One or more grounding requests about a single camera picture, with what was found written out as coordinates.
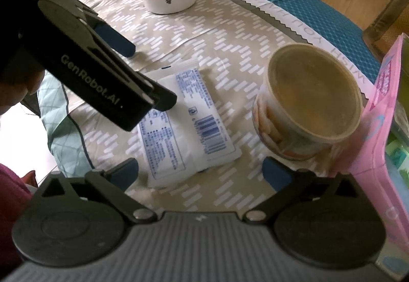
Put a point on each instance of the pink bag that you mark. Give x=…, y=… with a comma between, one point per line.
x=374, y=141

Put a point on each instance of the person's dark red clothing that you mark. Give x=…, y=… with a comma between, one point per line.
x=12, y=205

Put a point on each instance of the blue print white tissue pack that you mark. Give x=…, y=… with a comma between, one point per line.
x=191, y=141

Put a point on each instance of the teal mat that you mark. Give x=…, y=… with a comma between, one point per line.
x=303, y=7

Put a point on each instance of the wooden chair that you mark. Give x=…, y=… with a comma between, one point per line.
x=383, y=29

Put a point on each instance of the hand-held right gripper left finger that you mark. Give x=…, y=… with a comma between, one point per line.
x=126, y=173

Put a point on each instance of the beige patterned cloth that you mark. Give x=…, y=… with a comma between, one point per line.
x=223, y=39

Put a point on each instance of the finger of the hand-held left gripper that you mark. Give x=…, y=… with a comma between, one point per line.
x=118, y=42
x=164, y=99

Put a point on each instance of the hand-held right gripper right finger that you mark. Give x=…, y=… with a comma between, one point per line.
x=274, y=171

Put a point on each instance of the person's left hand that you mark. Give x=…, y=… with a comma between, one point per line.
x=22, y=90

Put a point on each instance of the round plastic tub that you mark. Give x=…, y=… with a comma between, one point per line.
x=306, y=93

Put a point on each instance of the teal quilted cloth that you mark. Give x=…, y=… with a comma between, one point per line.
x=64, y=147

